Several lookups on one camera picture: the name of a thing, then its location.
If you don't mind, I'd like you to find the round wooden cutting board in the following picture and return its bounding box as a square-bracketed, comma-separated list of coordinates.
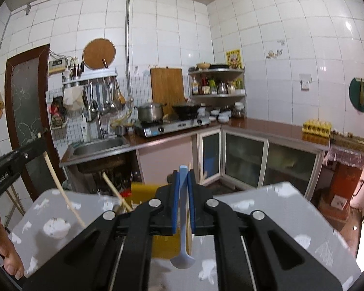
[83, 38, 116, 70]

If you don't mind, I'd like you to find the chrome sink faucet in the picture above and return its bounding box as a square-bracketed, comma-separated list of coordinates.
[96, 111, 110, 139]

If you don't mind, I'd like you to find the yellow egg tray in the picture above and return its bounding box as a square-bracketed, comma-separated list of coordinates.
[302, 119, 332, 137]

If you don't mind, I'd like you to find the white wall socket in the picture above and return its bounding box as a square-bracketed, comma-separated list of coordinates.
[299, 74, 312, 91]

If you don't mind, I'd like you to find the wooden chopstick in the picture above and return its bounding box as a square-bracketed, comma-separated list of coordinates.
[102, 172, 133, 212]
[43, 151, 86, 229]

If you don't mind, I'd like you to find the person's left hand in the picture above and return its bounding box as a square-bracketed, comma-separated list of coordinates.
[0, 218, 25, 280]

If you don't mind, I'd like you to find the white cabinet with glass doors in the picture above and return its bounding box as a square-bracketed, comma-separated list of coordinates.
[193, 125, 330, 200]

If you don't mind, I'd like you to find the grey patterned tablecloth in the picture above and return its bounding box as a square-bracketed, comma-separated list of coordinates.
[9, 182, 361, 290]

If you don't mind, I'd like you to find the wooden chopstick in holder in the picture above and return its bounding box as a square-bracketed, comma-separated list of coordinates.
[102, 172, 133, 212]

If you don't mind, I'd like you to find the stainless steel cooking pot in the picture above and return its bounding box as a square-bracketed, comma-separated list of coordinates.
[134, 102, 167, 123]

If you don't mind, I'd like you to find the steel gas stove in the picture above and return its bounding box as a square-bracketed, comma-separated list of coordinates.
[133, 117, 210, 138]

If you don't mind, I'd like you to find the wall water pipe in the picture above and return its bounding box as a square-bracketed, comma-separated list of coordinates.
[0, 0, 132, 96]

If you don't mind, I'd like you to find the yellow wall poster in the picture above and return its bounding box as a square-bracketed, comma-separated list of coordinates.
[226, 49, 243, 69]

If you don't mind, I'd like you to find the brown frosted glass door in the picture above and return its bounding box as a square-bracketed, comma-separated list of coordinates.
[4, 43, 68, 202]

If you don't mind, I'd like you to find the green round wall hanger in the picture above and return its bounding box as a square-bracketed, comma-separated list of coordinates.
[348, 78, 364, 113]

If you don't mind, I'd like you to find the wall utensil rack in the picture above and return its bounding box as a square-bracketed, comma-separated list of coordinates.
[62, 68, 123, 122]

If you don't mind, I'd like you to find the stainless steel sink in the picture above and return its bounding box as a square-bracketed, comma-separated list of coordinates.
[59, 137, 131, 168]

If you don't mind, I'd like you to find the white dish soap bottle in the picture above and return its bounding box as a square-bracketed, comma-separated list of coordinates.
[81, 114, 89, 143]

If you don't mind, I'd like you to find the yellow perforated utensil holder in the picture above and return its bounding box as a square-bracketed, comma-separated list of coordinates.
[126, 182, 180, 260]

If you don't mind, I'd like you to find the black wok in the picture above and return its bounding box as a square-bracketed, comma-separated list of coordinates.
[172, 102, 207, 120]

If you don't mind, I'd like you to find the rectangular wooden cutting board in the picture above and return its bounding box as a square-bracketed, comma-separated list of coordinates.
[150, 68, 185, 114]

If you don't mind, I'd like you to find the corner wall shelf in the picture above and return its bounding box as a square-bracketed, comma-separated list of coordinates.
[185, 68, 247, 107]

